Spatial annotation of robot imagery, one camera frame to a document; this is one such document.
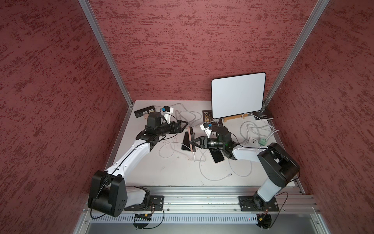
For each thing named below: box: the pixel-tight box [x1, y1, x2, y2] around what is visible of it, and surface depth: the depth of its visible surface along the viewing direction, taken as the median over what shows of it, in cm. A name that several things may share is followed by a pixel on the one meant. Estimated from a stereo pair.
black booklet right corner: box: [252, 106, 275, 120], surface depth 113 cm
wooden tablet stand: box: [223, 113, 248, 123], surface depth 108 cm
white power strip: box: [247, 136, 261, 147], surface depth 97 cm
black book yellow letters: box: [202, 110, 224, 133], surface depth 109 cm
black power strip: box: [133, 105, 156, 118], surface depth 112 cm
